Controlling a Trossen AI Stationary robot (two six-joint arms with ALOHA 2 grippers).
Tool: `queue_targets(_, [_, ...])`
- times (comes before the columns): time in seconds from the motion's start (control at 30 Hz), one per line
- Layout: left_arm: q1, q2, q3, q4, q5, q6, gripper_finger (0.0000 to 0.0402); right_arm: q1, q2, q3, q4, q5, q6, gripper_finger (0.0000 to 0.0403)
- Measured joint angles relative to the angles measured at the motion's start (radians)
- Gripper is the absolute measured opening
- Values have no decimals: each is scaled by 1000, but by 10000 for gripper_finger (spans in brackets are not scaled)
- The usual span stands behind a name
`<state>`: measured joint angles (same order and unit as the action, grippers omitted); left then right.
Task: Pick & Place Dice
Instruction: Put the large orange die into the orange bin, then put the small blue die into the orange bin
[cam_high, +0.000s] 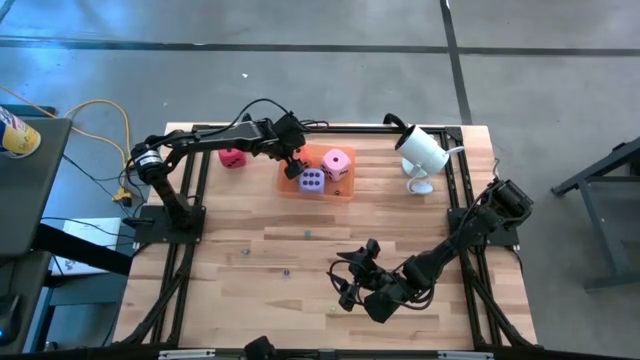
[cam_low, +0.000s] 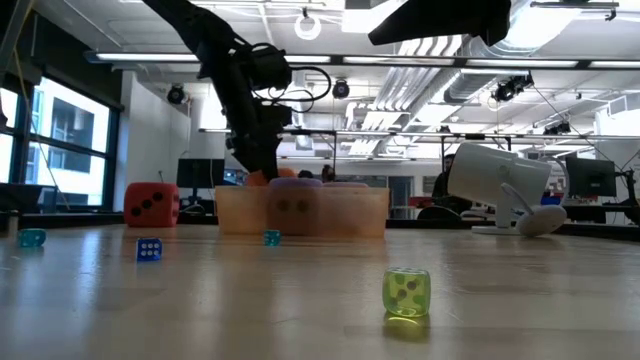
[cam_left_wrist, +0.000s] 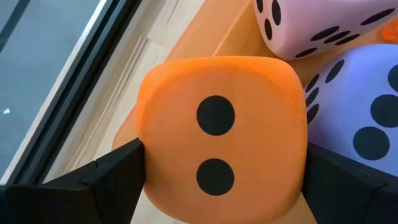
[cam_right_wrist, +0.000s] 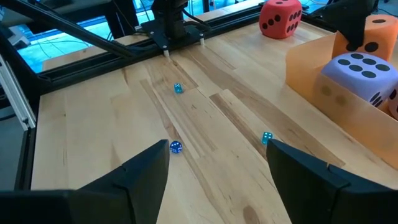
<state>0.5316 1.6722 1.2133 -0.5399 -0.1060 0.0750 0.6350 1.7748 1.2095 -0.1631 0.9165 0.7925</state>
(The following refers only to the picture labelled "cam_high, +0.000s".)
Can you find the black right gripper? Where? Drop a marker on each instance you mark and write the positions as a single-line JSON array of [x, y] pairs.
[[387, 280]]

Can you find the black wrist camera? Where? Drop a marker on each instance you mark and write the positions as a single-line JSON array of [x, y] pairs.
[[382, 307], [290, 129]]

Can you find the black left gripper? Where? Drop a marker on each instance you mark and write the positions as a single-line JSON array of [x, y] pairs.
[[292, 151]]

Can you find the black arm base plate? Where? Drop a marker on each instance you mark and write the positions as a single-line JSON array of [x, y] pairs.
[[150, 230], [505, 235]]

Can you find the black metal stand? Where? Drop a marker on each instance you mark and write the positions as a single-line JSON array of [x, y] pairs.
[[600, 200]]

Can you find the large red foam die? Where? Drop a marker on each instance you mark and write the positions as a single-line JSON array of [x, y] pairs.
[[232, 158]]

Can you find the large purple foam die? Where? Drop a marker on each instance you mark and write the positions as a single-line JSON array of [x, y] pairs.
[[312, 181]]

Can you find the large pink foam die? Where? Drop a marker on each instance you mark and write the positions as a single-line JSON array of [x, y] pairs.
[[336, 165]]

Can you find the yellow and blue can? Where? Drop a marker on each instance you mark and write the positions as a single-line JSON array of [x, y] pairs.
[[17, 135]]

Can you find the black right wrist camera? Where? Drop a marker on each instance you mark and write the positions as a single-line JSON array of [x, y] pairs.
[[382, 307]]

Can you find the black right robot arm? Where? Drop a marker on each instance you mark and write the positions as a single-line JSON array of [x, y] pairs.
[[470, 230]]

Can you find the white box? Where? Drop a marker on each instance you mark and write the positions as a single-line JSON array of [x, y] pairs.
[[90, 235]]

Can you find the orange translucent plastic bin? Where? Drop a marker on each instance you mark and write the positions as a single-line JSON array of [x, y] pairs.
[[345, 192]]

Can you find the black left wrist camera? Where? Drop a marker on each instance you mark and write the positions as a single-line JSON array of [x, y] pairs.
[[290, 129]]

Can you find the black aluminium table frame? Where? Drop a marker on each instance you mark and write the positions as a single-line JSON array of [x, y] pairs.
[[360, 129]]

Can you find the black support beam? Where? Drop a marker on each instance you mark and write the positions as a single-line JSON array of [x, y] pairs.
[[85, 250]]

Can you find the grey side table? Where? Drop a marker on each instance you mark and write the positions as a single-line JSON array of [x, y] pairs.
[[30, 190]]

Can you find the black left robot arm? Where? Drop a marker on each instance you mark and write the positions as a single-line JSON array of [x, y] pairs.
[[220, 140]]

